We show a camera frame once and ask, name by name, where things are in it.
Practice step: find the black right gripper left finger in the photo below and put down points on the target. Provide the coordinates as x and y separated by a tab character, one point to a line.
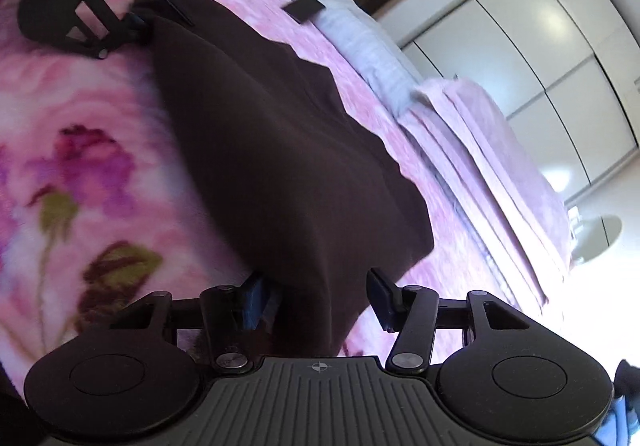
141	371

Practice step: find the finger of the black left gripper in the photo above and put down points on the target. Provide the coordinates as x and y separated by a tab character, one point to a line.
86	27

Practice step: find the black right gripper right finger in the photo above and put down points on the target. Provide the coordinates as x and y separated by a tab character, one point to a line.
497	372

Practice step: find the dark brown garment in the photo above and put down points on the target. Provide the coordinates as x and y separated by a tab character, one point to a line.
308	198

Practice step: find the blue folded clothes pile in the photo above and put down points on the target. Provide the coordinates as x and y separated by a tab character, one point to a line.
621	423

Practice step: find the light striped bed sheet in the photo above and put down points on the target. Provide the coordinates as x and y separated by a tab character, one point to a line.
366	46

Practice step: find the small black square object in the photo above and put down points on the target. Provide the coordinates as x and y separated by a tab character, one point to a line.
303	11

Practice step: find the folded pink quilt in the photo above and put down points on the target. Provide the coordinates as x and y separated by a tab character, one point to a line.
517	214

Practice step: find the white wardrobe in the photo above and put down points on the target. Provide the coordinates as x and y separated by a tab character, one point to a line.
564	73

